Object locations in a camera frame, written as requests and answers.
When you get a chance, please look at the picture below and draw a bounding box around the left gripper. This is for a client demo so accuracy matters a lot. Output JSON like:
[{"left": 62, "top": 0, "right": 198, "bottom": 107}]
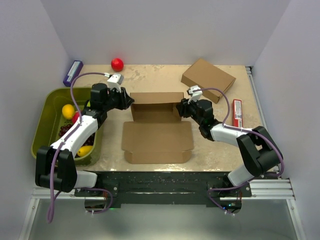
[{"left": 104, "top": 87, "right": 135, "bottom": 113}]

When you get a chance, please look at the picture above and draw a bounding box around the aluminium frame rail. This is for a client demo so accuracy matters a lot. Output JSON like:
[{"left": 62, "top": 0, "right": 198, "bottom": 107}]
[{"left": 246, "top": 66, "right": 307, "bottom": 240}]

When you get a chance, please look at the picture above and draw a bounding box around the closed brown cardboard box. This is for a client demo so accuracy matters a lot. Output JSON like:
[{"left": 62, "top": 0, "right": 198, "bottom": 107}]
[{"left": 181, "top": 58, "right": 236, "bottom": 94}]

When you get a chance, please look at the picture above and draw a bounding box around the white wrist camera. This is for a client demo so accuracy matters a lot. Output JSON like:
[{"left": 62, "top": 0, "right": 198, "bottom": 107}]
[
  {"left": 107, "top": 73, "right": 124, "bottom": 93},
  {"left": 187, "top": 85, "right": 203, "bottom": 104}
]

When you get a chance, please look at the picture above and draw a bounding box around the yellow lemon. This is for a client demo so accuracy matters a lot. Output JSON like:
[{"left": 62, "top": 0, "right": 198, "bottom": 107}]
[{"left": 61, "top": 104, "right": 75, "bottom": 120}]

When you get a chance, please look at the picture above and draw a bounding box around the red apple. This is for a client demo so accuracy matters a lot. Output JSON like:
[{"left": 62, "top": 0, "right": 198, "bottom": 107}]
[{"left": 110, "top": 58, "right": 124, "bottom": 72}]

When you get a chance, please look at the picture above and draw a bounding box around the red dragon fruit toy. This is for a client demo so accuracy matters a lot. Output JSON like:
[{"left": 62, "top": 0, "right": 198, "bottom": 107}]
[{"left": 71, "top": 111, "right": 80, "bottom": 124}]

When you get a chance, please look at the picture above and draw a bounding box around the purple rectangular box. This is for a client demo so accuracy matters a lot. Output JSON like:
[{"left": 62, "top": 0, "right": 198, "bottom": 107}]
[{"left": 63, "top": 60, "right": 84, "bottom": 87}]

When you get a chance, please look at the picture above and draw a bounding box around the purple grape bunch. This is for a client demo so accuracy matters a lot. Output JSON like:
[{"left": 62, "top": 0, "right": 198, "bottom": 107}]
[{"left": 58, "top": 124, "right": 96, "bottom": 146}]

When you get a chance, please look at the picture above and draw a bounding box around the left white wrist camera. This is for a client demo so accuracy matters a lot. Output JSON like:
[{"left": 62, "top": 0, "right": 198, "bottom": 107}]
[{"left": 107, "top": 73, "right": 124, "bottom": 93}]

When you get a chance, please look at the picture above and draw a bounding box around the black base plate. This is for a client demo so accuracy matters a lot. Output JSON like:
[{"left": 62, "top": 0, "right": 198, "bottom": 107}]
[{"left": 75, "top": 171, "right": 252, "bottom": 210}]

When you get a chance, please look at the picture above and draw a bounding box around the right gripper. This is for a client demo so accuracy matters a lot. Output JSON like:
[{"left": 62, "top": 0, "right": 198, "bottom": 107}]
[{"left": 175, "top": 96, "right": 203, "bottom": 126}]

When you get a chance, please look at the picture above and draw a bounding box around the red rectangular box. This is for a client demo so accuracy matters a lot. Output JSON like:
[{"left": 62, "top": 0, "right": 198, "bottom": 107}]
[{"left": 232, "top": 99, "right": 243, "bottom": 128}]

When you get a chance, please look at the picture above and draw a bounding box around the green plastic bin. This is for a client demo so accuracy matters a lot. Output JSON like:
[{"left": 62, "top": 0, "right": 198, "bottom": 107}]
[{"left": 31, "top": 87, "right": 104, "bottom": 167}]

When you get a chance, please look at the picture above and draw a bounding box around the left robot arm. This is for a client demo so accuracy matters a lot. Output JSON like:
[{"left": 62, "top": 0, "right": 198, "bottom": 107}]
[{"left": 35, "top": 83, "right": 134, "bottom": 196}]

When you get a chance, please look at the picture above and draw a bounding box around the brown cardboard box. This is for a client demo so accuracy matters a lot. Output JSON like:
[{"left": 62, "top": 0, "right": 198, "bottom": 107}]
[
  {"left": 181, "top": 58, "right": 236, "bottom": 94},
  {"left": 121, "top": 92, "right": 194, "bottom": 164}
]

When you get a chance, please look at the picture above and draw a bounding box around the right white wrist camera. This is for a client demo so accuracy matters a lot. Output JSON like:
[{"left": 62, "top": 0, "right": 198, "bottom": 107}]
[{"left": 187, "top": 85, "right": 203, "bottom": 104}]

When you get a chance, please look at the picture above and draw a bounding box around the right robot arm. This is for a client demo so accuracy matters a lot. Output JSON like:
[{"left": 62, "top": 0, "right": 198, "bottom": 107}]
[{"left": 176, "top": 98, "right": 284, "bottom": 197}]

